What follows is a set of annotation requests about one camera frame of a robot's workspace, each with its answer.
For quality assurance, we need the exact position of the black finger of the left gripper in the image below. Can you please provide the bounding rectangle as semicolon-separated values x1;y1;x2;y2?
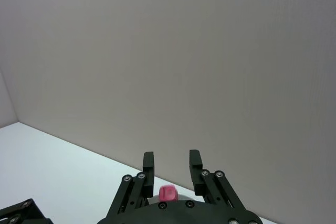
0;198;53;224

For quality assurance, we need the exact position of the white table cloth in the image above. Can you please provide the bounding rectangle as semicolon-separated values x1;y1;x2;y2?
0;122;266;224

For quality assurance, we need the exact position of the pink cup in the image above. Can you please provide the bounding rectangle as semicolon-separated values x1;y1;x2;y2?
159;185;180;204

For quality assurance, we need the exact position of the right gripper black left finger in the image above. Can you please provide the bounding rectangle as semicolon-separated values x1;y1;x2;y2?
104;151;155;221

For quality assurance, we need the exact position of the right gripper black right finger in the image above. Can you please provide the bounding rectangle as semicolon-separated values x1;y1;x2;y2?
188;149;262;224

